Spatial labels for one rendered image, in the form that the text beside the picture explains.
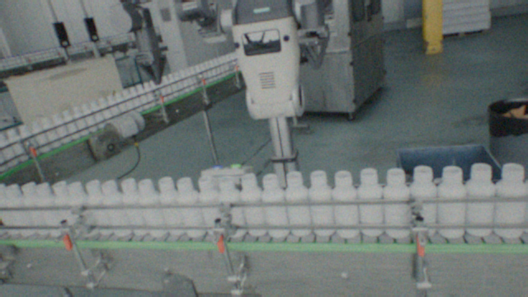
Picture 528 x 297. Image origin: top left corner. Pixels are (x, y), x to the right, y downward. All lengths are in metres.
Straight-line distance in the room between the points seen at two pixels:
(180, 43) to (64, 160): 4.77
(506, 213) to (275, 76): 0.88
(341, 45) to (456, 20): 6.04
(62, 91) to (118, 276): 3.82
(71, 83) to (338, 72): 3.19
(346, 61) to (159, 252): 3.69
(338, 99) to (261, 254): 3.77
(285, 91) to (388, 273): 0.77
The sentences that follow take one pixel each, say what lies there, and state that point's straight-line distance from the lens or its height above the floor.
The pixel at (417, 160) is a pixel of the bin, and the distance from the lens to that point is 1.54.
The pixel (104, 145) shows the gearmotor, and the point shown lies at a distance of 2.31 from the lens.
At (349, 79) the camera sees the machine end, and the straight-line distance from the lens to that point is 4.51.
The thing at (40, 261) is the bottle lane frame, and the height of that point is 0.93.
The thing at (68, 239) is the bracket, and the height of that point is 1.06.
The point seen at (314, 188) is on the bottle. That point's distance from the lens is 0.89.
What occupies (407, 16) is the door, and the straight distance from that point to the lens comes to 12.87.
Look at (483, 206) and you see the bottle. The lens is 0.93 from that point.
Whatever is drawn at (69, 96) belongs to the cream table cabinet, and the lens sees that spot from 4.94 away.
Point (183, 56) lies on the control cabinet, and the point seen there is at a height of 0.86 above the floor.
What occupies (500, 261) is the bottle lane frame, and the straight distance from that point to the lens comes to 0.98.
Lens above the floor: 1.57
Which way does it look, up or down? 22 degrees down
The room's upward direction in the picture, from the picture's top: 10 degrees counter-clockwise
